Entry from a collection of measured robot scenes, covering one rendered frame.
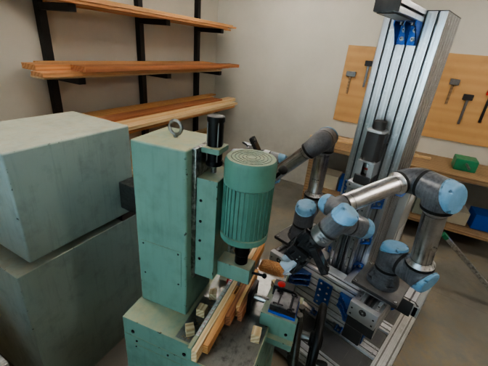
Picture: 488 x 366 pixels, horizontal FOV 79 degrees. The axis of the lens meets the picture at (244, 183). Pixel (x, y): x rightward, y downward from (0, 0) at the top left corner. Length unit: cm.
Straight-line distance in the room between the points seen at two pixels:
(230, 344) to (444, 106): 354
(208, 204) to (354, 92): 331
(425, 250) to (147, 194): 111
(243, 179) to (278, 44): 360
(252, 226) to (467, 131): 344
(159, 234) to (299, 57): 351
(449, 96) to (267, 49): 227
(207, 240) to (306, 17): 359
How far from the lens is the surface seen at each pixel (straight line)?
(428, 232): 139
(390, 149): 161
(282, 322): 119
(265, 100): 450
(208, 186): 100
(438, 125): 413
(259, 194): 95
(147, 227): 119
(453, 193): 127
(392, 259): 156
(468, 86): 410
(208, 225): 108
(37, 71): 261
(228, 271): 121
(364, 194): 120
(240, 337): 118
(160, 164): 102
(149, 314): 139
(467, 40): 410
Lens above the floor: 183
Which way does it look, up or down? 25 degrees down
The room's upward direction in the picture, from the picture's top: 5 degrees clockwise
